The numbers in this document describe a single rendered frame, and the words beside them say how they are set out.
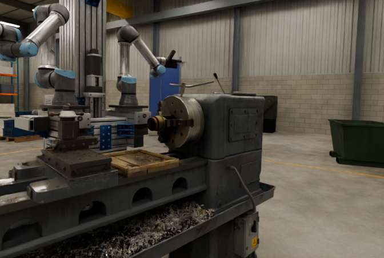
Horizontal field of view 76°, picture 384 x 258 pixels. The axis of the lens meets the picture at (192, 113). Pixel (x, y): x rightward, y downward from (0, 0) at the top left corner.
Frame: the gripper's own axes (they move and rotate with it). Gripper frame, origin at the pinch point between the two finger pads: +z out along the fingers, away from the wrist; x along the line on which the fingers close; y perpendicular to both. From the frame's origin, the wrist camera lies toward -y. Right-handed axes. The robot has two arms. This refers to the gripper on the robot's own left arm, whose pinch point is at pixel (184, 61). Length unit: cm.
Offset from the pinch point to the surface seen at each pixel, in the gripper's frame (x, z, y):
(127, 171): 112, -81, 54
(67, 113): 92, -104, 32
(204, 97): 87, -29, 23
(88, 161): 117, -98, 46
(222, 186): 102, -19, 76
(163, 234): 119, -65, 85
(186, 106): 93, -44, 28
